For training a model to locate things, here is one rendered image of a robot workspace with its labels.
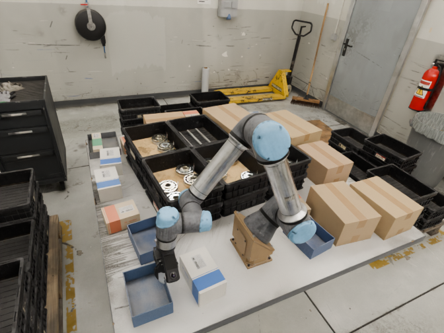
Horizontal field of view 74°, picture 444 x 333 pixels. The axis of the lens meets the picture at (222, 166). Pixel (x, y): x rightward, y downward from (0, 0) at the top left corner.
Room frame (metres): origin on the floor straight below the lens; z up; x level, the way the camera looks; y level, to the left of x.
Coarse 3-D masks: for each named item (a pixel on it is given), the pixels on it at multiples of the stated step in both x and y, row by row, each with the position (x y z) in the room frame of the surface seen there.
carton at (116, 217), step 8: (128, 200) 1.15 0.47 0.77; (104, 208) 1.07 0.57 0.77; (112, 208) 1.08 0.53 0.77; (120, 208) 1.08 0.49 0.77; (128, 208) 1.09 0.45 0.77; (136, 208) 1.09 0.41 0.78; (104, 216) 1.02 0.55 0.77; (112, 216) 1.02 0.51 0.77; (120, 216) 1.03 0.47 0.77; (128, 216) 1.03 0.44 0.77; (136, 216) 1.05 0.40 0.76; (112, 224) 0.99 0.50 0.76; (120, 224) 1.01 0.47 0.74; (128, 224) 1.03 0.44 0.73; (112, 232) 0.98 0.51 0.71
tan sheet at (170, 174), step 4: (172, 168) 1.39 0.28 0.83; (156, 172) 1.34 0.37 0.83; (160, 172) 1.34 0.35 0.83; (164, 172) 1.34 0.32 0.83; (168, 172) 1.35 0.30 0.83; (172, 172) 1.35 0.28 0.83; (156, 176) 1.30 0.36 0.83; (160, 176) 1.30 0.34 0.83; (164, 176) 1.31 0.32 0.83; (168, 176) 1.31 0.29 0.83; (172, 176) 1.31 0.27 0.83; (176, 176) 1.32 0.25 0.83; (160, 180) 1.27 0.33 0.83; (164, 180) 1.27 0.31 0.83; (172, 180) 1.28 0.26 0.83; (176, 180) 1.28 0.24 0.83; (180, 180) 1.28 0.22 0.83; (180, 184) 1.25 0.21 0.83; (180, 188) 1.22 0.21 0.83; (184, 188) 1.22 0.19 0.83; (188, 188) 1.22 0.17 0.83
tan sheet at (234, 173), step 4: (240, 164) 1.50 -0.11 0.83; (232, 168) 1.44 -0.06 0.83; (236, 168) 1.45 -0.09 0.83; (240, 168) 1.45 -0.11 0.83; (244, 168) 1.46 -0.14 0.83; (228, 172) 1.40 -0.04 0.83; (232, 172) 1.40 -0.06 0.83; (236, 172) 1.41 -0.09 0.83; (240, 172) 1.41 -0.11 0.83; (228, 176) 1.36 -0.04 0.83; (232, 176) 1.36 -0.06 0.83; (236, 176) 1.37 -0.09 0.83; (228, 180) 1.32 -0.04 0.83; (232, 180) 1.33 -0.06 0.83
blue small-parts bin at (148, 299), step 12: (132, 276) 0.73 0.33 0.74; (144, 276) 0.75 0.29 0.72; (132, 288) 0.69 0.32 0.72; (144, 288) 0.70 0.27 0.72; (156, 288) 0.70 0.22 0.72; (132, 300) 0.64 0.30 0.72; (144, 300) 0.65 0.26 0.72; (156, 300) 0.65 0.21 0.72; (168, 300) 0.65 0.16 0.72; (132, 312) 0.59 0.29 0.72; (144, 312) 0.56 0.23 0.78; (156, 312) 0.58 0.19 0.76; (168, 312) 0.60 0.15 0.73
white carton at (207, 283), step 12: (192, 252) 0.84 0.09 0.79; (204, 252) 0.84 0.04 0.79; (180, 264) 0.80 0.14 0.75; (192, 264) 0.77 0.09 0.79; (204, 264) 0.78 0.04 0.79; (192, 276) 0.72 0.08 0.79; (204, 276) 0.72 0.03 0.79; (216, 276) 0.73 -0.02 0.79; (192, 288) 0.70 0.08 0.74; (204, 288) 0.67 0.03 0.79; (216, 288) 0.68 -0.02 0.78; (204, 300) 0.66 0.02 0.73
